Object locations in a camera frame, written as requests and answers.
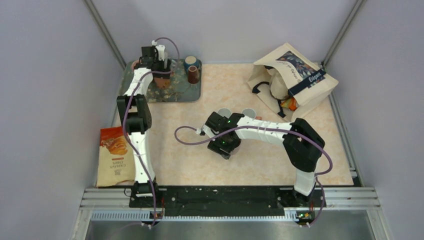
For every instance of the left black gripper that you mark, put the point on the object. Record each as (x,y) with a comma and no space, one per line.
(167,64)

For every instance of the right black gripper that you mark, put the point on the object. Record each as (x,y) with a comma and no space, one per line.
(216,146)

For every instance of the light blue mug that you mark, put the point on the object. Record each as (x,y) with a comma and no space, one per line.
(224,112)

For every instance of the salmon mug front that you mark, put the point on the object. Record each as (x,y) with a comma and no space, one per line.
(251,113)

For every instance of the salmon mug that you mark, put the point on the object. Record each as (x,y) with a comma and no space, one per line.
(162,83)
(251,113)

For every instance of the green floral tray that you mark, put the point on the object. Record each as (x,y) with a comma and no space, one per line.
(179,90)

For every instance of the dark brown mug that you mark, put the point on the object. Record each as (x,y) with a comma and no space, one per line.
(193,74)

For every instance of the lilac mug black handle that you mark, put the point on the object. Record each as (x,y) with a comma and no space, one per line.
(236,151)

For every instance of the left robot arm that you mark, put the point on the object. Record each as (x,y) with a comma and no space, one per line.
(136,120)

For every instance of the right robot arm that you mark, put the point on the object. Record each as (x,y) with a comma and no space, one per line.
(301,142)

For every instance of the orange snack packet in bag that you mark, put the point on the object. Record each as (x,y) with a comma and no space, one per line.
(290,104)

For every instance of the beige tote bag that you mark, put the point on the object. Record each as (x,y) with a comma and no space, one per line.
(285,73)

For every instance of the cassava chips bag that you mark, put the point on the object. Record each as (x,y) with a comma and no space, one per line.
(115,160)

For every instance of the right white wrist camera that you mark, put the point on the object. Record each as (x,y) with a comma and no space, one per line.
(200,131)

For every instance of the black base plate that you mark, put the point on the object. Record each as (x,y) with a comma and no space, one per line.
(227,201)

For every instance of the aluminium rail frame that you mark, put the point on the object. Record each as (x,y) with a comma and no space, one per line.
(346,213)

